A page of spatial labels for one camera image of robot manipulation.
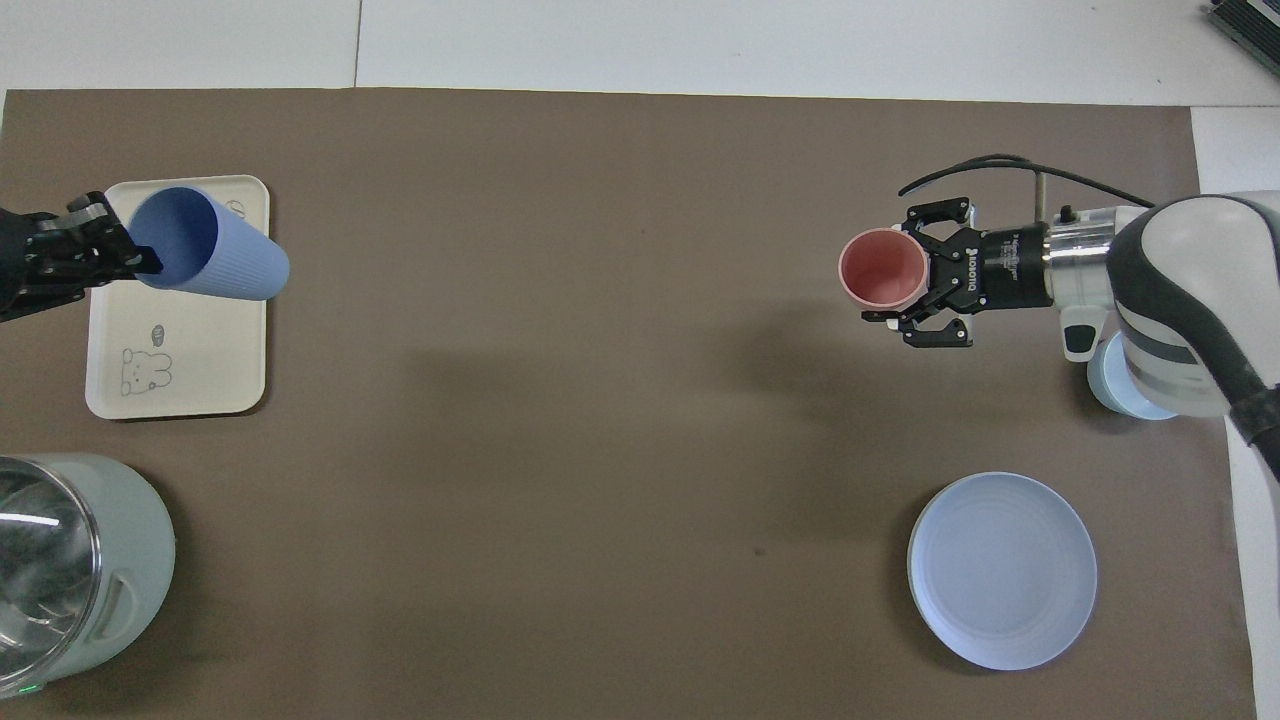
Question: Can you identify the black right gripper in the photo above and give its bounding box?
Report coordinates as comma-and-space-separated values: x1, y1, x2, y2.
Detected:
865, 198, 1056, 349

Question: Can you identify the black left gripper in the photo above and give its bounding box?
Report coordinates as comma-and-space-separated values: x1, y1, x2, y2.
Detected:
0, 190, 163, 323

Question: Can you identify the pink plastic cup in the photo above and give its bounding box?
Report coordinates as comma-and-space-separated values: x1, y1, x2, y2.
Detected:
838, 228, 931, 311

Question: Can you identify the blue ribbed plastic cup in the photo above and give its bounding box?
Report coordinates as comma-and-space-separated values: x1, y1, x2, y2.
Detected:
128, 186, 291, 301

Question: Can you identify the cream rectangular rabbit tray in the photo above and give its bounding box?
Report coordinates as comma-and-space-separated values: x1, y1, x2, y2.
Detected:
85, 175, 271, 421

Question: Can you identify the light blue bowl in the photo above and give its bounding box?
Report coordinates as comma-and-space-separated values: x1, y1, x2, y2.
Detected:
1087, 330, 1181, 421

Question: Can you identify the pale green cooking pot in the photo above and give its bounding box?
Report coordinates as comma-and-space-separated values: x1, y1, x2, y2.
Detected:
0, 453, 177, 698

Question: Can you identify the light blue round plate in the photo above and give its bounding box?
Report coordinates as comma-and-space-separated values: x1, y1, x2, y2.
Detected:
907, 472, 1098, 671

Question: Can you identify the glass pot lid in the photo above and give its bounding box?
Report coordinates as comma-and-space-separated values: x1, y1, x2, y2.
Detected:
0, 458, 103, 681

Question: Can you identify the brown table mat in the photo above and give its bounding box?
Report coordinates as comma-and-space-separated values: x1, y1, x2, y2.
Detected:
0, 88, 1259, 720

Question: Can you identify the dark ridged box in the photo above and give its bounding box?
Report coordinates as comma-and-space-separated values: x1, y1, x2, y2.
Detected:
1205, 0, 1280, 76

